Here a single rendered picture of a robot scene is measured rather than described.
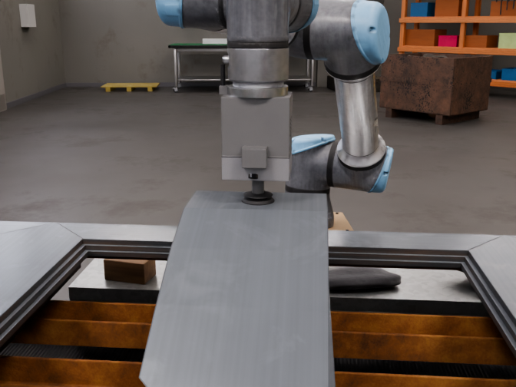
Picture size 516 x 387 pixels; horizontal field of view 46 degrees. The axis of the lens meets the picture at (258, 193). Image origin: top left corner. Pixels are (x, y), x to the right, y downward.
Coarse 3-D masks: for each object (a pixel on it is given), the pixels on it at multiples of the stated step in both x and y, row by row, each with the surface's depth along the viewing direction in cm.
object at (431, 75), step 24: (384, 72) 807; (408, 72) 778; (432, 72) 751; (456, 72) 732; (480, 72) 767; (384, 96) 814; (408, 96) 784; (432, 96) 757; (456, 96) 743; (480, 96) 779; (456, 120) 775
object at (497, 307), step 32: (64, 256) 106; (128, 256) 112; (160, 256) 112; (352, 256) 109; (384, 256) 109; (416, 256) 108; (448, 256) 108; (32, 288) 93; (480, 288) 97; (0, 320) 84; (512, 320) 84; (512, 352) 80
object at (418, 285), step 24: (96, 264) 144; (72, 288) 132; (96, 288) 131; (120, 288) 131; (144, 288) 131; (384, 288) 131; (408, 288) 131; (432, 288) 131; (456, 288) 131; (408, 312) 127; (432, 312) 126; (456, 312) 126; (480, 312) 125
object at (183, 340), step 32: (160, 320) 62; (192, 320) 61; (224, 320) 61; (256, 320) 61; (288, 320) 61; (320, 320) 61; (160, 352) 59; (192, 352) 59; (224, 352) 59; (256, 352) 59; (288, 352) 58; (320, 352) 58
